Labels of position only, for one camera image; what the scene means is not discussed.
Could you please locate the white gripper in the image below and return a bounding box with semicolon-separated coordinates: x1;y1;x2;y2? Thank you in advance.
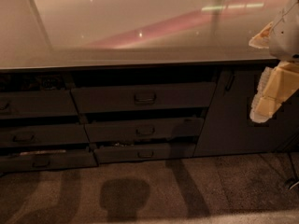
249;0;299;123

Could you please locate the dark drawer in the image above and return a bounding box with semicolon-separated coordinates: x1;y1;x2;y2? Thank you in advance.
0;149;97;173
0;124;89;147
85;118;204;142
0;91;77;119
94;143;195;163
71;82;216;113

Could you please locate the glossy counter top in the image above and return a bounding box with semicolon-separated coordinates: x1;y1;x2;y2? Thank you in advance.
0;0;288;69

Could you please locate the dark cabinet door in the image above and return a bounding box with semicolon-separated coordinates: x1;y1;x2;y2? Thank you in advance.
194;67;299;157

